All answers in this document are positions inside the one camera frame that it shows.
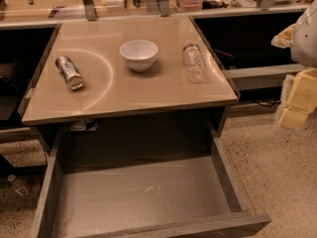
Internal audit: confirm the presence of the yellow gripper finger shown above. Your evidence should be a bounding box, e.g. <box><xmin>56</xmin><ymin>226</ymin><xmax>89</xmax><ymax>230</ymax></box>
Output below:
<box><xmin>270</xmin><ymin>24</ymin><xmax>294</xmax><ymax>49</ymax></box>
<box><xmin>277</xmin><ymin>67</ymin><xmax>317</xmax><ymax>130</ymax></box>

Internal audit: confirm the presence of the white ceramic bowl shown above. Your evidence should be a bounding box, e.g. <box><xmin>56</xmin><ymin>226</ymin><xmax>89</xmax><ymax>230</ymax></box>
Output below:
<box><xmin>119</xmin><ymin>40</ymin><xmax>159</xmax><ymax>71</ymax></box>

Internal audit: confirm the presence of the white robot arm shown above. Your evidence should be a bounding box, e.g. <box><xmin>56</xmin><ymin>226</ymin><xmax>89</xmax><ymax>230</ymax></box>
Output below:
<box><xmin>271</xmin><ymin>6</ymin><xmax>317</xmax><ymax>131</ymax></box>

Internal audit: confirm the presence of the white tag on floor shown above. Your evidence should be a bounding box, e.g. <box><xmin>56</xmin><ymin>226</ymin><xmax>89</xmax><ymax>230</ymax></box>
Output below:
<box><xmin>16</xmin><ymin>185</ymin><xmax>31</xmax><ymax>197</ymax></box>

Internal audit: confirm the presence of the grey cabinet with tabletop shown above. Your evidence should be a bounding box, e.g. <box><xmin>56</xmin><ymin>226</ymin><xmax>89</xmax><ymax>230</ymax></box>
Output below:
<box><xmin>17</xmin><ymin>14</ymin><xmax>241</xmax><ymax>157</ymax></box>

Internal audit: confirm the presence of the silver redbull can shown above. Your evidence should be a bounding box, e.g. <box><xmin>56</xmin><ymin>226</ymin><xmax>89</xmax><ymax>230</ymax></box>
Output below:
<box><xmin>55</xmin><ymin>56</ymin><xmax>83</xmax><ymax>90</ymax></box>

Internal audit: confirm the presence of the open grey wooden drawer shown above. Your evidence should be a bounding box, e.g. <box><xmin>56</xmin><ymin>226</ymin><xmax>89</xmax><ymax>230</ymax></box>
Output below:
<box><xmin>31</xmin><ymin>117</ymin><xmax>270</xmax><ymax>238</ymax></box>

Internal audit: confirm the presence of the clear plastic bottle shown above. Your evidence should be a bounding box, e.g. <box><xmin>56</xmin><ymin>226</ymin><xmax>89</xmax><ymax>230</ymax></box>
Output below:
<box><xmin>182</xmin><ymin>41</ymin><xmax>207</xmax><ymax>83</ymax></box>

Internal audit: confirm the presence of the metal frame post left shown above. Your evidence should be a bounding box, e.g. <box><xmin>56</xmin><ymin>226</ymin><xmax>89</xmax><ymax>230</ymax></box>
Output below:
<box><xmin>82</xmin><ymin>0</ymin><xmax>97</xmax><ymax>21</ymax></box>

